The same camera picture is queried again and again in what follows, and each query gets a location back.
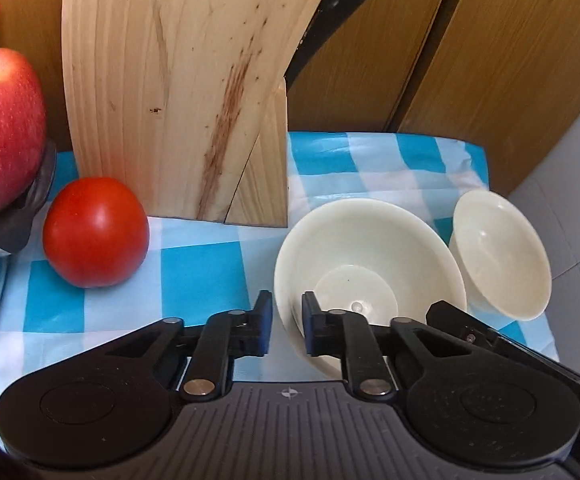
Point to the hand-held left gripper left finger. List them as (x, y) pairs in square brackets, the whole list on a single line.
[(266, 322)]

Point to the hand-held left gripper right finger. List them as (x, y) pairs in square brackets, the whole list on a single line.
[(311, 325)]

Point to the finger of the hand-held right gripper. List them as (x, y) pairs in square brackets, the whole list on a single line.
[(457, 321)]

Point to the cream bowl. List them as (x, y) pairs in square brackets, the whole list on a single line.
[(495, 255), (370, 235)]

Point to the blue checkered tablecloth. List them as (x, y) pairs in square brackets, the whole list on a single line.
[(194, 280)]

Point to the red tomato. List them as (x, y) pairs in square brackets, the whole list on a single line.
[(94, 232)]

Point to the wooden cutting board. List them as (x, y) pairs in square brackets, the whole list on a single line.
[(169, 85)]

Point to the brown wooden cabinet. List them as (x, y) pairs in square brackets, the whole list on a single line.
[(470, 60)]

